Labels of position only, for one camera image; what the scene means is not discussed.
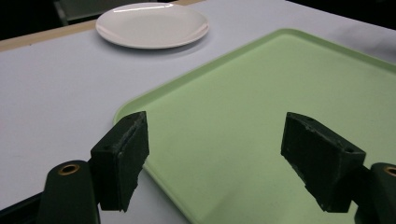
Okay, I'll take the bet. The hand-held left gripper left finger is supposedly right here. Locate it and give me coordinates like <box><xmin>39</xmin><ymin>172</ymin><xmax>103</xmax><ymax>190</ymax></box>
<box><xmin>89</xmin><ymin>110</ymin><xmax>150</xmax><ymax>213</ymax></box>

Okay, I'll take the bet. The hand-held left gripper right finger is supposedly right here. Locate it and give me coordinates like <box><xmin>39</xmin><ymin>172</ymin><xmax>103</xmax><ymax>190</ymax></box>
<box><xmin>280</xmin><ymin>111</ymin><xmax>367</xmax><ymax>214</ymax></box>

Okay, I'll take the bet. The white round plate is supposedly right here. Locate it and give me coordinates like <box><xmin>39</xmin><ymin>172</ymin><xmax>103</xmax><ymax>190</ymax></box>
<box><xmin>94</xmin><ymin>2</ymin><xmax>210</xmax><ymax>50</ymax></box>

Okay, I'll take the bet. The light green plastic tray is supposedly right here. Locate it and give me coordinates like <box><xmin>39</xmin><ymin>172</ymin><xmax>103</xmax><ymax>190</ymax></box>
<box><xmin>113</xmin><ymin>28</ymin><xmax>396</xmax><ymax>224</ymax></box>

